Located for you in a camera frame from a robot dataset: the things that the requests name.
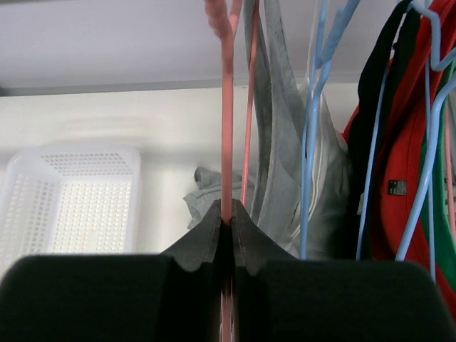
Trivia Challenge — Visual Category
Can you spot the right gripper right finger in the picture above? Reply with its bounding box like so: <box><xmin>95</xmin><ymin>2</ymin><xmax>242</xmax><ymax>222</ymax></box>
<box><xmin>232</xmin><ymin>201</ymin><xmax>455</xmax><ymax>341</ymax></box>

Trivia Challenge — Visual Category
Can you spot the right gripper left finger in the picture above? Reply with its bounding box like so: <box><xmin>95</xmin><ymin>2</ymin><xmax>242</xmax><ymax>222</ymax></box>
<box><xmin>1</xmin><ymin>202</ymin><xmax>221</xmax><ymax>341</ymax></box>

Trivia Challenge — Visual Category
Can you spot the white tank top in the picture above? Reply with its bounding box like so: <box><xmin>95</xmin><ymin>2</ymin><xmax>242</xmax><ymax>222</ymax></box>
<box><xmin>284</xmin><ymin>21</ymin><xmax>357</xmax><ymax>261</ymax></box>

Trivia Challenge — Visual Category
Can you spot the grey tank top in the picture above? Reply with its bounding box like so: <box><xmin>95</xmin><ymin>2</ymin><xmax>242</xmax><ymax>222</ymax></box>
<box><xmin>183</xmin><ymin>0</ymin><xmax>314</xmax><ymax>250</ymax></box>

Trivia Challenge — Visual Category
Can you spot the light blue hanger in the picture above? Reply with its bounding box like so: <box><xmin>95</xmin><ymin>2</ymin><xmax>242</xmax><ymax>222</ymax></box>
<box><xmin>299</xmin><ymin>0</ymin><xmax>360</xmax><ymax>261</ymax></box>

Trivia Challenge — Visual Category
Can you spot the pink hanger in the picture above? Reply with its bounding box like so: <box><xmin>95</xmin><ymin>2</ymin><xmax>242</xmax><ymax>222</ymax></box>
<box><xmin>203</xmin><ymin>0</ymin><xmax>261</xmax><ymax>342</ymax></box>
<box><xmin>445</xmin><ymin>109</ymin><xmax>455</xmax><ymax>235</ymax></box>

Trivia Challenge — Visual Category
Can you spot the blue hanger with black top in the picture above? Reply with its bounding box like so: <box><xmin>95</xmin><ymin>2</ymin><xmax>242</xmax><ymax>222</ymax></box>
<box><xmin>350</xmin><ymin>1</ymin><xmax>420</xmax><ymax>260</ymax></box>

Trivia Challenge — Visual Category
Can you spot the blue hanger right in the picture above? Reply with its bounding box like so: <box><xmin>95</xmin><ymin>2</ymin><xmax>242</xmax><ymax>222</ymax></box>
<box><xmin>395</xmin><ymin>1</ymin><xmax>455</xmax><ymax>261</ymax></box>

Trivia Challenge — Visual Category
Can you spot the black tank top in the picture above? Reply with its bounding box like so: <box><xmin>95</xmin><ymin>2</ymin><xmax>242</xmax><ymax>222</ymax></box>
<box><xmin>340</xmin><ymin>1</ymin><xmax>420</xmax><ymax>259</ymax></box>

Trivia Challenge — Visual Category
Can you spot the red tank top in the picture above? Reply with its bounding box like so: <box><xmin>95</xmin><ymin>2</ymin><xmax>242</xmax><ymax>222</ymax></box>
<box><xmin>343</xmin><ymin>0</ymin><xmax>456</xmax><ymax>307</ymax></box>

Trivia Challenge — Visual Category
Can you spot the white plastic basket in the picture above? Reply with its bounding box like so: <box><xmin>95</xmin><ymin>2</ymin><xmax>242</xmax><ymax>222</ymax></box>
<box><xmin>1</xmin><ymin>144</ymin><xmax>142</xmax><ymax>272</ymax></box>

